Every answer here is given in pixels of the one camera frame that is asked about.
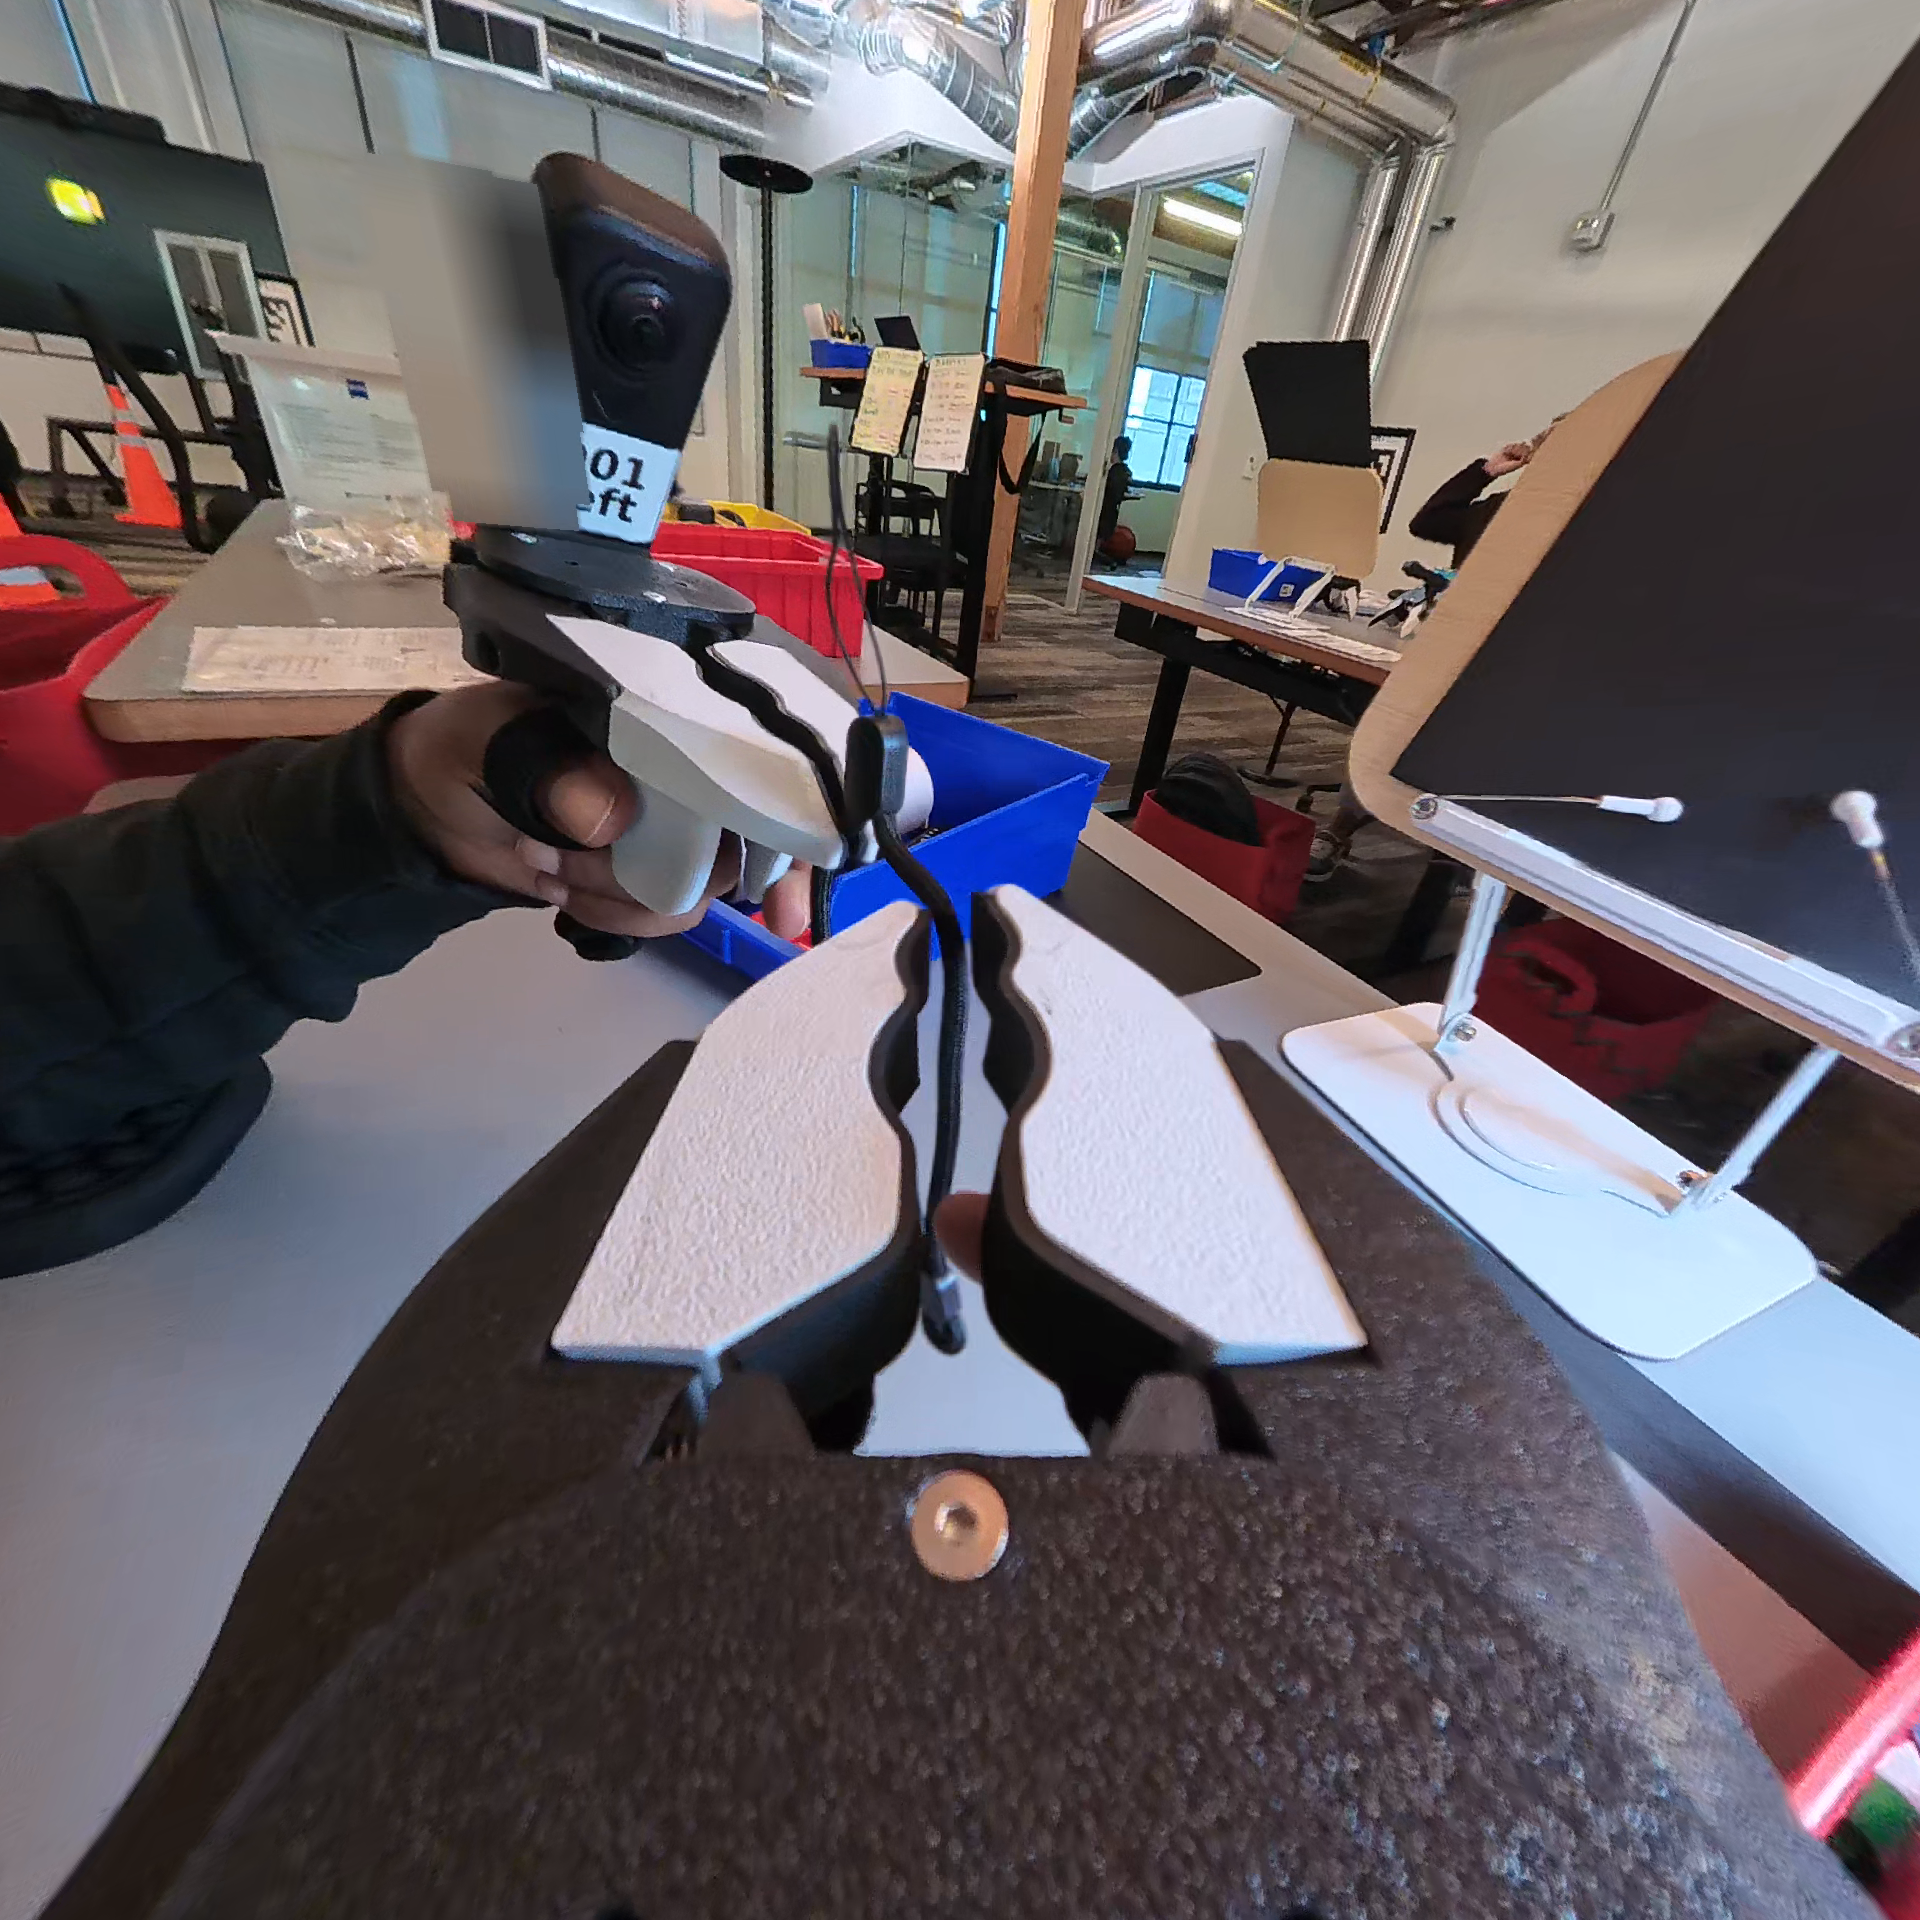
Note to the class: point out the black board with wooden back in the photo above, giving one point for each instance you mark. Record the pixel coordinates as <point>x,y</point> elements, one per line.
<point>1309,399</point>

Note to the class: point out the black board on white stand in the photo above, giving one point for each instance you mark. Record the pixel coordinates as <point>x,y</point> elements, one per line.
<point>1725,524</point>

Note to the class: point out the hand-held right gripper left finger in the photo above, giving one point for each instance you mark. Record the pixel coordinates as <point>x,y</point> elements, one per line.
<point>734,1201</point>

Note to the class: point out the white paper sheet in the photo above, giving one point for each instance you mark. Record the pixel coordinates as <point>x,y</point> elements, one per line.
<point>331,660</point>

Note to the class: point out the paper flip chart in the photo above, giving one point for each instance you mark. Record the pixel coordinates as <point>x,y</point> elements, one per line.
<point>884,402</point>
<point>949,412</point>

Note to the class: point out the silver ventilation duct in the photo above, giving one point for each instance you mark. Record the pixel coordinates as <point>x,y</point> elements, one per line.
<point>644,75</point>
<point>1274,61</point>

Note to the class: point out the silver wall pipe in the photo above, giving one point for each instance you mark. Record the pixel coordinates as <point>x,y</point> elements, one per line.
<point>1388,241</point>

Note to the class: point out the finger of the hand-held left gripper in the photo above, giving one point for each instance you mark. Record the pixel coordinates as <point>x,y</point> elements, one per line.
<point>705,735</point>
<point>803,691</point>

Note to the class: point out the orange traffic cone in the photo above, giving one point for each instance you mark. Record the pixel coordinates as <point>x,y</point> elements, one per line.
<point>147,472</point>
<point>18,570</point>

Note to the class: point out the person's left hand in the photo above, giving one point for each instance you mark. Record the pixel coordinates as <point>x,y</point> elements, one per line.
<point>451,780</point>

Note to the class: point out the large black display screen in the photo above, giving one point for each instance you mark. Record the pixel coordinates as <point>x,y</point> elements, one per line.
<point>121,241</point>

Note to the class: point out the clear plastic bag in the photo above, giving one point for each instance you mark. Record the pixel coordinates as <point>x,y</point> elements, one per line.
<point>344,435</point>

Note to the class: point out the long red ribbed bin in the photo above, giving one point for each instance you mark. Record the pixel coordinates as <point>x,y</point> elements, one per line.
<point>764,579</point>

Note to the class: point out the wooden desk with black legs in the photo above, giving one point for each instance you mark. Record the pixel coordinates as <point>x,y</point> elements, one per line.
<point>1245,622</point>

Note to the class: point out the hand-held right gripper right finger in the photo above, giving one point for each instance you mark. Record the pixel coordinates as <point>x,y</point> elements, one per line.
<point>1170,1201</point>

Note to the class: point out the yellow plastic bin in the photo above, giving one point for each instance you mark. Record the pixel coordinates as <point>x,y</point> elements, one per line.
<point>759,519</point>

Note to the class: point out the red plastic bin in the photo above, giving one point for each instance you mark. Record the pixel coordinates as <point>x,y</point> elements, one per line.
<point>1852,1741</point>

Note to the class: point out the wooden standing desk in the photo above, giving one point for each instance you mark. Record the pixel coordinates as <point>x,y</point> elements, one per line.
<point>1034,399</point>

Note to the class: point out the red plastic basket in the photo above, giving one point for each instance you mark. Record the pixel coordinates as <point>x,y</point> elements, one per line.
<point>61,704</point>
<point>1605,1004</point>

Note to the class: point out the black floor lamp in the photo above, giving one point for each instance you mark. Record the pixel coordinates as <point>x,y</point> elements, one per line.
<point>768,301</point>

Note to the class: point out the wooden post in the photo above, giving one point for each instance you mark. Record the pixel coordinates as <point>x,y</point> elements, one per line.
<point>1034,181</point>

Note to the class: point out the person's left forearm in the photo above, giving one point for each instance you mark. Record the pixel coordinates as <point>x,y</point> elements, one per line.
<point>181,931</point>

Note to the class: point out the blue plastic bin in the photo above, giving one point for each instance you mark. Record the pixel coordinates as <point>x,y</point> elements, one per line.
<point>1239,573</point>
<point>990,819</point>

